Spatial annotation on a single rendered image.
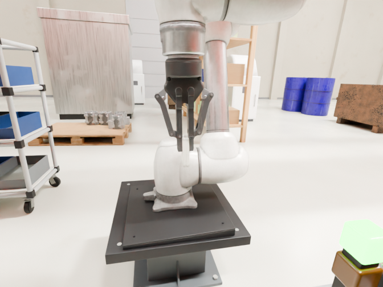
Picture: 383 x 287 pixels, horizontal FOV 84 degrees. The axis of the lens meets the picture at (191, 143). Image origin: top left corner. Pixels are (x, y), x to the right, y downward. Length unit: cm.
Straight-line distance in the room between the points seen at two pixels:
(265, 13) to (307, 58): 1050
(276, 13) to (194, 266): 95
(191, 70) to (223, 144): 46
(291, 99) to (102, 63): 475
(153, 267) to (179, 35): 87
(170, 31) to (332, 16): 1138
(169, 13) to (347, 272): 48
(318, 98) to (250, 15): 567
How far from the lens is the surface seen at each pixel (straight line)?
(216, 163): 84
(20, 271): 133
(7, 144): 156
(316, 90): 610
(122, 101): 439
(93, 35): 447
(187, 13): 43
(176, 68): 43
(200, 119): 47
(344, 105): 530
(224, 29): 98
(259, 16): 48
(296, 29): 1067
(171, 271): 106
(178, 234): 80
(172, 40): 43
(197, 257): 103
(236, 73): 291
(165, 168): 82
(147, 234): 81
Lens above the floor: 84
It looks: 17 degrees down
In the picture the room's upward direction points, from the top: 2 degrees clockwise
